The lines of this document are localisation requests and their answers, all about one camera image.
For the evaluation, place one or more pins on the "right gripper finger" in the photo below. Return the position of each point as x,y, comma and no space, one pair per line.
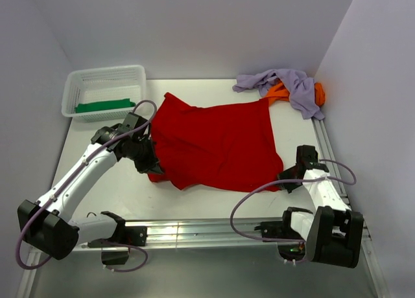
290,173
289,187

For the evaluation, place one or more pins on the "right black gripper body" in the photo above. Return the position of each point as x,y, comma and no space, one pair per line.
282,186

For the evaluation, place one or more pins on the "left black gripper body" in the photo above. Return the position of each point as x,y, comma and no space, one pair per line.
143,152

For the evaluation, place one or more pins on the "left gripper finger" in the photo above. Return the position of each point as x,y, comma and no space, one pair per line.
155,168
145,168

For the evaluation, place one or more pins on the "red t-shirt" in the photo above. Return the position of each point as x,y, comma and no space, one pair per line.
228,147

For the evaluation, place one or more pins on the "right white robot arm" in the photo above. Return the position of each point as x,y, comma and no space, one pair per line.
331,234

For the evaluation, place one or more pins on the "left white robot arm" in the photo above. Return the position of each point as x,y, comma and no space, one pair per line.
48,225

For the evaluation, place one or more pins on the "rolled green t-shirt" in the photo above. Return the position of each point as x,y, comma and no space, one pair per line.
104,105

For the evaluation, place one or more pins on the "white plastic basket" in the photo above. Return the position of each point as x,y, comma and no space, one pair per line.
101,84

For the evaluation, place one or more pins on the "orange t-shirt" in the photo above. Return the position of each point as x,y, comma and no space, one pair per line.
280,93

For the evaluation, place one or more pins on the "lavender t-shirt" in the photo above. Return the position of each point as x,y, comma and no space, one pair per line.
300,86

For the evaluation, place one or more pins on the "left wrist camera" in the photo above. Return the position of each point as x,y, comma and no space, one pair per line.
135,123

